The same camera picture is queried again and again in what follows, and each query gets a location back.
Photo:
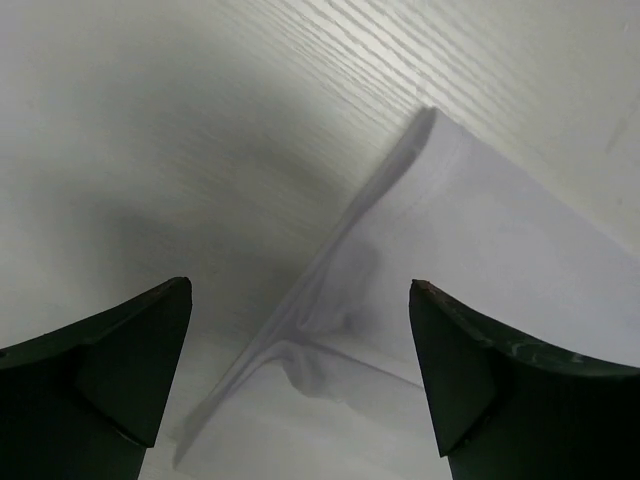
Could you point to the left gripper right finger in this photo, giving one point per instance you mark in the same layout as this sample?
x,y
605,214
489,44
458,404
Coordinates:
x,y
506,405

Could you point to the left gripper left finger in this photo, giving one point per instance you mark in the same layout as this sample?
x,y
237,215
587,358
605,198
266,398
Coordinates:
x,y
86,401

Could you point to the white t-shirt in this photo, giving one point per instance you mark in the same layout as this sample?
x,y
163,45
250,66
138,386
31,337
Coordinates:
x,y
330,387

